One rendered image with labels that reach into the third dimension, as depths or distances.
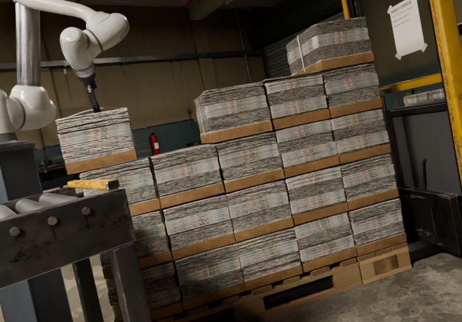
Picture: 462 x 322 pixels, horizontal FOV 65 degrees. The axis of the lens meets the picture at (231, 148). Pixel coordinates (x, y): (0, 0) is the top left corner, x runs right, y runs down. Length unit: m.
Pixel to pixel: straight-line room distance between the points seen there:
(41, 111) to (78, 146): 0.41
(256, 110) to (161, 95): 7.54
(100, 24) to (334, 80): 1.07
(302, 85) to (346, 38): 0.34
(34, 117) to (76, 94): 6.58
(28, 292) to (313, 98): 1.51
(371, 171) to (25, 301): 1.67
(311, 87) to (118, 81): 7.32
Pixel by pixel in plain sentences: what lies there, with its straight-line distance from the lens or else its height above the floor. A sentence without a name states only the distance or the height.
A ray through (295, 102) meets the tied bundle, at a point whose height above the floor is 0.94.
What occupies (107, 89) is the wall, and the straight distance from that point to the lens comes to 8.72.
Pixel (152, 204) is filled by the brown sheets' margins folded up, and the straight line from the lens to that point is 1.62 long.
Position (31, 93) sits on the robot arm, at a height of 1.23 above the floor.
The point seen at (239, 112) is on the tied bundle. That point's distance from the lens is 1.66.
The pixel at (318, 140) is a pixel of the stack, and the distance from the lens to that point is 1.80.
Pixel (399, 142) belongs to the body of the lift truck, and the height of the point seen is 0.58.
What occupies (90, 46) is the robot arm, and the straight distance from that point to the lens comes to 1.55.
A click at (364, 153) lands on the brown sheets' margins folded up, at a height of 0.63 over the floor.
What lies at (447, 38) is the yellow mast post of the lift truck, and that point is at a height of 1.09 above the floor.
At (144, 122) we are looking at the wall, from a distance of 8.86.
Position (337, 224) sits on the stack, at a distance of 1.88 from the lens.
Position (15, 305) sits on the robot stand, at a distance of 1.94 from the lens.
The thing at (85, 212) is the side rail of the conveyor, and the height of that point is 0.77.
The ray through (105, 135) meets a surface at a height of 0.96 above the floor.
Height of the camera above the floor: 0.88
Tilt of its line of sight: 3 degrees down
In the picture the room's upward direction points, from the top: 12 degrees counter-clockwise
